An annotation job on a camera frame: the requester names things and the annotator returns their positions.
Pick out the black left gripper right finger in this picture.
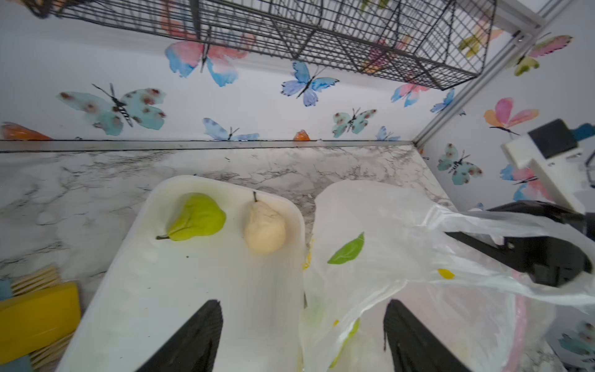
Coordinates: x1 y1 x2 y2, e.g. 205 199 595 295
383 299 469 372

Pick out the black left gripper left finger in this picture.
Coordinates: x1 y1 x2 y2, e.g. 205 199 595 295
137 299 223 372

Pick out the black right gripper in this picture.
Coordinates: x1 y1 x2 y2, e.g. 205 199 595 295
446 201 594 288

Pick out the white lemon print plastic bag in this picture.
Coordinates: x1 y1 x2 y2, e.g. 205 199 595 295
300 181 594 371

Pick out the pink apple print plastic bag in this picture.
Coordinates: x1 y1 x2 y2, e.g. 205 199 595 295
503 295 528 372

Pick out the white rectangular fruit tray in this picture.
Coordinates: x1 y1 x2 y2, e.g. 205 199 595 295
58 175 305 371

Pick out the light green pear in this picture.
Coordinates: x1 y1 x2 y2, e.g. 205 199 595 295
156 193 227 241

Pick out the small yellow object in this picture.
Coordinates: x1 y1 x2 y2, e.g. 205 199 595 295
1 264 82 371

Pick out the black wire mesh basket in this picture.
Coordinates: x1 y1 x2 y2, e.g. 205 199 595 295
26 1 497 90

